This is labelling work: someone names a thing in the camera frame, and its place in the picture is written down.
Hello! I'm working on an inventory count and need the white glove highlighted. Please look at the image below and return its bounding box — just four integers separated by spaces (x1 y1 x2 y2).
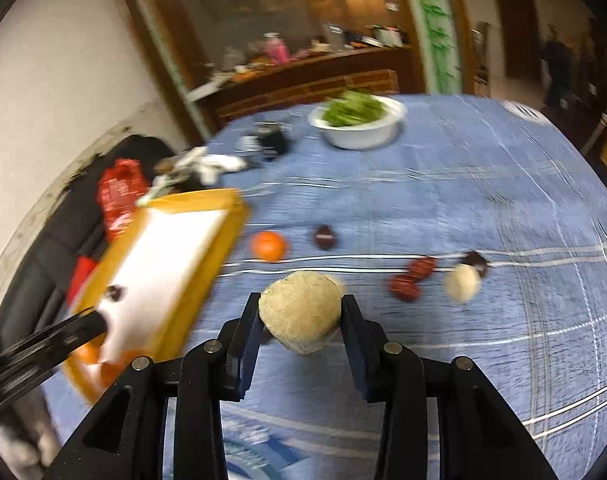
171 146 248 185

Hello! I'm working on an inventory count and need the blue plaid tablecloth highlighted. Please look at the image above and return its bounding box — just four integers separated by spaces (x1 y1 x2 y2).
188 96 607 479

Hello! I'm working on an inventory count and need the red jujube date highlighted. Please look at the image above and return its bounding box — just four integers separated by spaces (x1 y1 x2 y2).
388 274 421 302
407 256 437 282

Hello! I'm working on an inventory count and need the large orange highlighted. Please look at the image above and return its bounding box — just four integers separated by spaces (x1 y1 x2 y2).
74 334 106 365

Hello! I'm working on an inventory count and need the black box device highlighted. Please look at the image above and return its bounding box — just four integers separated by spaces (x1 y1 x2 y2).
256 122 290 160

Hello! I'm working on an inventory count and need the white bowl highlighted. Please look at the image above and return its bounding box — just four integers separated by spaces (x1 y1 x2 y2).
308 96 407 151

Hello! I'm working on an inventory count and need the small orange far left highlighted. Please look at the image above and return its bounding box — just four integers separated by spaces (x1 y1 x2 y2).
251 231 288 262

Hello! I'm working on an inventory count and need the red plastic bag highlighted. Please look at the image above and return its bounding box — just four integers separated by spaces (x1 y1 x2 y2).
97 158 148 243

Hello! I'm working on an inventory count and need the wooden sideboard counter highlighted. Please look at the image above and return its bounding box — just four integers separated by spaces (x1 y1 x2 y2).
197 46 426 130

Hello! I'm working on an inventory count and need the green lettuce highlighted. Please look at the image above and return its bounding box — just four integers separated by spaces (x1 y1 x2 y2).
322 90 387 127

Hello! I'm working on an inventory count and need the yellow cardboard tray box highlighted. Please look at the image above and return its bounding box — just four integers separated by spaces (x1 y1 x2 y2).
62 188 249 403

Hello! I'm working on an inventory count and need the black sofa chair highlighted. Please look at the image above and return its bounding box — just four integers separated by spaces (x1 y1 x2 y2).
0 134 174 348

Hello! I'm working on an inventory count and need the pink bottle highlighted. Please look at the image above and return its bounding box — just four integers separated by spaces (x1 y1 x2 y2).
264 32 290 66

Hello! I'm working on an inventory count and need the white corn piece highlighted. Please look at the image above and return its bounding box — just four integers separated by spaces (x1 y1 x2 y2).
443 263 481 304
259 271 343 354

